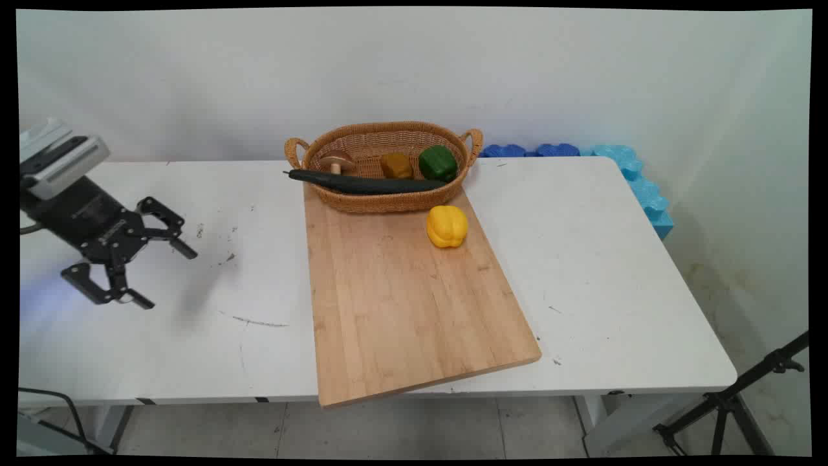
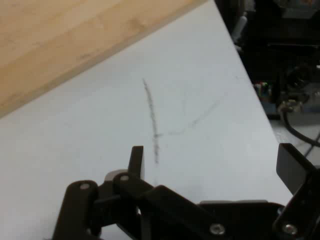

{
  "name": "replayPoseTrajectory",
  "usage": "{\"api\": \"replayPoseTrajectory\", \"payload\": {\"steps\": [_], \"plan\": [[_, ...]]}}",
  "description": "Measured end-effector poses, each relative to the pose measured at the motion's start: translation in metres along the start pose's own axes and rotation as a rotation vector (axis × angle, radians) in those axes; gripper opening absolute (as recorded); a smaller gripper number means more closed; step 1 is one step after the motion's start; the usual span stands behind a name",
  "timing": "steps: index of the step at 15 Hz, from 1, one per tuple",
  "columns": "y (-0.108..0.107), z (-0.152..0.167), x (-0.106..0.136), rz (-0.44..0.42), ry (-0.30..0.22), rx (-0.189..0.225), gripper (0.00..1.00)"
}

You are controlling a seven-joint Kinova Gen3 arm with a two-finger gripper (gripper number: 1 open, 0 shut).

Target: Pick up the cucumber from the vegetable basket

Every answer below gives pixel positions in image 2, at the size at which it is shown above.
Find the black cables and electronics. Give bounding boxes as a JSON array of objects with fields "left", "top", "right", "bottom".
[{"left": 214, "top": 0, "right": 320, "bottom": 121}]

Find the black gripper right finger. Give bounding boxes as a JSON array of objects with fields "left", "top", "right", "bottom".
[{"left": 271, "top": 142, "right": 320, "bottom": 240}]

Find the brass cable connector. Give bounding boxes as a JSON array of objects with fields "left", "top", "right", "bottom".
[{"left": 277, "top": 99, "right": 304, "bottom": 114}]

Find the black cable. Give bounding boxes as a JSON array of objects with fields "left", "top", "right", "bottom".
[{"left": 281, "top": 109, "right": 320, "bottom": 149}]

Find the white flat board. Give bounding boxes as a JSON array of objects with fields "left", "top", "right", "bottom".
[{"left": 0, "top": 0, "right": 294, "bottom": 240}]

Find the grey plastic cylinder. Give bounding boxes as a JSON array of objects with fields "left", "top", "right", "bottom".
[{"left": 232, "top": 14, "right": 249, "bottom": 45}]

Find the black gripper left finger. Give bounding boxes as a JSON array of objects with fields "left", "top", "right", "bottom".
[{"left": 51, "top": 145, "right": 227, "bottom": 240}]

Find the circuit board with LEDs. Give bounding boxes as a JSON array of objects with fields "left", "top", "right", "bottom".
[{"left": 253, "top": 79, "right": 275, "bottom": 104}]

